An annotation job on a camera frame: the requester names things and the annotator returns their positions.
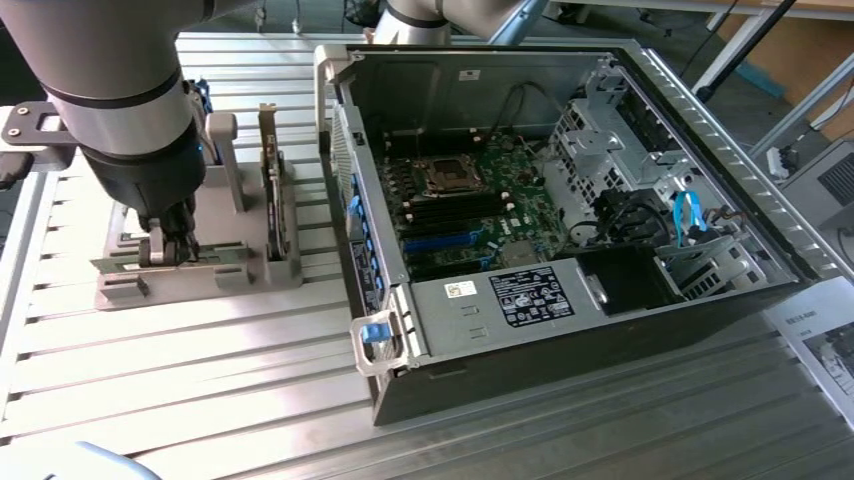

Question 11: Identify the black expansion slot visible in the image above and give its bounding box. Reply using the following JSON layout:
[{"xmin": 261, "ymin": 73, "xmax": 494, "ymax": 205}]
[{"xmin": 406, "ymin": 253, "xmax": 497, "ymax": 280}]

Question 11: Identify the CPU socket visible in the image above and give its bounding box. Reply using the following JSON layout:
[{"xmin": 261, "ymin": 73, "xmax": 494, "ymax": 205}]
[{"xmin": 411, "ymin": 156, "xmax": 481, "ymax": 195}]

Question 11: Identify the grey power supply with label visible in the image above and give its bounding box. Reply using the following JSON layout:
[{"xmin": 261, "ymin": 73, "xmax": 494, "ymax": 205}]
[{"xmin": 407, "ymin": 258, "xmax": 605, "ymax": 362}]

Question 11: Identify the blue SATA wire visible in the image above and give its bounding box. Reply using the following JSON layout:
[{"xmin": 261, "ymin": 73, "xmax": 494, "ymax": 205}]
[{"xmin": 672, "ymin": 191, "xmax": 710, "ymax": 249}]

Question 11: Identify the grey parts rack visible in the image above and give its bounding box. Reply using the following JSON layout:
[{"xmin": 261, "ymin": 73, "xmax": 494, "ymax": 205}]
[{"xmin": 92, "ymin": 112, "xmax": 303, "ymax": 312}]

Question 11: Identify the green motherboard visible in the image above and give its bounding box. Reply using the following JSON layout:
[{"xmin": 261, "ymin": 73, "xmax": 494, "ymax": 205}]
[{"xmin": 378, "ymin": 128, "xmax": 570, "ymax": 282}]

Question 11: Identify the white printed paper sheet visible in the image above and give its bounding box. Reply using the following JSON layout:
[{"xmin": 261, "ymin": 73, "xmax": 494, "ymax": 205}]
[{"xmin": 762, "ymin": 276, "xmax": 854, "ymax": 417}]

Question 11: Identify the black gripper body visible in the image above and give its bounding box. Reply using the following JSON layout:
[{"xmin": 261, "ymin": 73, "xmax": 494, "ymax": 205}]
[{"xmin": 83, "ymin": 144, "xmax": 210, "ymax": 227}]

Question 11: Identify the white power strip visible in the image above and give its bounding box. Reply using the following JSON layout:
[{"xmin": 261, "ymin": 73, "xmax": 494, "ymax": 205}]
[{"xmin": 765, "ymin": 143, "xmax": 802, "ymax": 180}]

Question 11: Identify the grey computer tower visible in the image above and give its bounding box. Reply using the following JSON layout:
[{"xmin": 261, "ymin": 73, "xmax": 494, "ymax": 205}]
[{"xmin": 777, "ymin": 138, "xmax": 854, "ymax": 236}]

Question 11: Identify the black tripod stand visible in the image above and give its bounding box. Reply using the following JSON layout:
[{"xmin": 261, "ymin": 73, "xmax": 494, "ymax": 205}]
[{"xmin": 693, "ymin": 0, "xmax": 804, "ymax": 99}]

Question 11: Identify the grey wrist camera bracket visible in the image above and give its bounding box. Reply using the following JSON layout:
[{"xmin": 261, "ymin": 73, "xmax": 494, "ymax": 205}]
[{"xmin": 0, "ymin": 101, "xmax": 86, "ymax": 189}]

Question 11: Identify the green RAM stick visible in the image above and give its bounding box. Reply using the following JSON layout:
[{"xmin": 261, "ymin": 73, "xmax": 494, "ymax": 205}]
[{"xmin": 91, "ymin": 243, "xmax": 251, "ymax": 275}]

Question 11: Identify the black RAM slot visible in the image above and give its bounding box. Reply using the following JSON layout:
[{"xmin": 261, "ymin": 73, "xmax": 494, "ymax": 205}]
[
  {"xmin": 405, "ymin": 189, "xmax": 501, "ymax": 208},
  {"xmin": 407, "ymin": 195, "xmax": 505, "ymax": 214},
  {"xmin": 410, "ymin": 206, "xmax": 513, "ymax": 227},
  {"xmin": 409, "ymin": 201, "xmax": 509, "ymax": 220}
]

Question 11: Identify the light blue curved object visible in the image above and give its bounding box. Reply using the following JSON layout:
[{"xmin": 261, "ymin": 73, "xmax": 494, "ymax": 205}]
[{"xmin": 38, "ymin": 441, "xmax": 163, "ymax": 480}]

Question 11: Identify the graphics card with metal bracket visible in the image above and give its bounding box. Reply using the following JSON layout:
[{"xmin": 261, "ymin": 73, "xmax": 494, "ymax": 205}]
[{"xmin": 257, "ymin": 102, "xmax": 294, "ymax": 262}]

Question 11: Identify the black open PC case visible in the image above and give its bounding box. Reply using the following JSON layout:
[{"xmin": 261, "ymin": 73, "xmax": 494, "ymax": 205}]
[{"xmin": 311, "ymin": 41, "xmax": 850, "ymax": 427}]

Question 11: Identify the silver metal disk bay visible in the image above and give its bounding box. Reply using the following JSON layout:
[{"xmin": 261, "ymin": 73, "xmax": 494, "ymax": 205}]
[{"xmin": 545, "ymin": 93, "xmax": 672, "ymax": 202}]

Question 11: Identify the blue expansion slot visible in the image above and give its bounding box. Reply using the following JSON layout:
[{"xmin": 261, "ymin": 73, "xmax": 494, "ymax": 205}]
[{"xmin": 402, "ymin": 231, "xmax": 487, "ymax": 254}]

